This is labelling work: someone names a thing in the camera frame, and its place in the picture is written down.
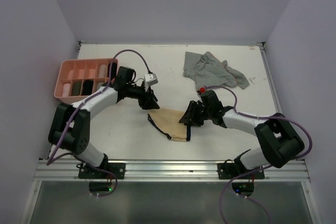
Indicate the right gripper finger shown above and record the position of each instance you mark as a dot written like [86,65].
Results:
[191,118]
[195,110]

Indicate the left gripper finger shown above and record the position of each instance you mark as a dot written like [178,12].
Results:
[152,96]
[149,104]

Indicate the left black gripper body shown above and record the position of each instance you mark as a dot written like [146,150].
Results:
[137,92]

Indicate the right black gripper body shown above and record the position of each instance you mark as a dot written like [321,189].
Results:
[207,112]

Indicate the beige navy-trimmed underwear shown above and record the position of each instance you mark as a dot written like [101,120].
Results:
[166,121]

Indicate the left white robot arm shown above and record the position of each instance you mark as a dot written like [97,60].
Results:
[70,129]

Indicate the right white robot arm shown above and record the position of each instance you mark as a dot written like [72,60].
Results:
[278,141]

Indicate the grey striped underwear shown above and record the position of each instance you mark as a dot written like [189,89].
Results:
[206,71]

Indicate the black rolled cloth back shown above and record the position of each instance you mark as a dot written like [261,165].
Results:
[112,69]

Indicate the black rolled cloth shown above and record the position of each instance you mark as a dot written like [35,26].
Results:
[87,87]
[112,69]

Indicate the grey rolled cloth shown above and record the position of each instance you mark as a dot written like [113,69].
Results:
[99,85]

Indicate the beige rolled cloth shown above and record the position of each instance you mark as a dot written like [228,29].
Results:
[102,71]

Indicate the black rolled cloth front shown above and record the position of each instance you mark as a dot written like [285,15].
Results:
[87,87]

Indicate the olive rolled cloth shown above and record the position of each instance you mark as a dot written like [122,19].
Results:
[76,88]

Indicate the pink divided storage tray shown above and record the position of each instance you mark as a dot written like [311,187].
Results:
[79,70]

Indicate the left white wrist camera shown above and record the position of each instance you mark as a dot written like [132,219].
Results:
[150,79]

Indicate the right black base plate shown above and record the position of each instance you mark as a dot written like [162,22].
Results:
[229,169]

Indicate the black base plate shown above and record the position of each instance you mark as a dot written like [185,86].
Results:
[86,172]
[229,169]

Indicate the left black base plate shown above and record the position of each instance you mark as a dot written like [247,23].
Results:
[86,172]

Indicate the aluminium mounting rail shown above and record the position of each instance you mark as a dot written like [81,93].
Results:
[168,171]

